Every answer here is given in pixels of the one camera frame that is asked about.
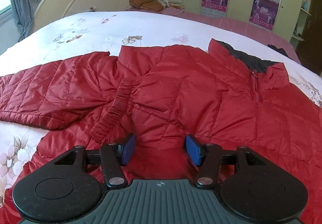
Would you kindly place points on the white floral quilt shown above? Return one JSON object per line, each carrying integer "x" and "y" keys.
{"x": 83, "y": 30}

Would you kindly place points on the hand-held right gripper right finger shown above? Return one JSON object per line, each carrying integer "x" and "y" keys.
{"x": 193, "y": 149}

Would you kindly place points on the pink bed sheet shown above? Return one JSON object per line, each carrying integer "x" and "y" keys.
{"x": 226, "y": 25}

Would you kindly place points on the stack of books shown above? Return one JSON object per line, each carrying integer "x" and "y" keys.
{"x": 176, "y": 4}

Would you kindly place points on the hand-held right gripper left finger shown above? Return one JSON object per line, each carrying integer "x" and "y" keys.
{"x": 128, "y": 149}

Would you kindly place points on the blue bottle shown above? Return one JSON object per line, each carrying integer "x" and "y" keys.
{"x": 305, "y": 5}

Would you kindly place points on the cream corner shelf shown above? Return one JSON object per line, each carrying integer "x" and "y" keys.
{"x": 303, "y": 15}

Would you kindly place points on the brown wooden door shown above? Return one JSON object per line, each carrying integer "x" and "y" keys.
{"x": 310, "y": 42}

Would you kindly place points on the dark cloth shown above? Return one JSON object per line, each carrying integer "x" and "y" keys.
{"x": 278, "y": 51}

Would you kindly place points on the red puffer jacket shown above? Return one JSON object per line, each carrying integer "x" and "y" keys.
{"x": 191, "y": 88}

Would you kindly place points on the grey curtain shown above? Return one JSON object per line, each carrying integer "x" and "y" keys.
{"x": 18, "y": 5}

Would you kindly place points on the woven orange bag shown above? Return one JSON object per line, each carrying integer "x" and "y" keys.
{"x": 148, "y": 2}

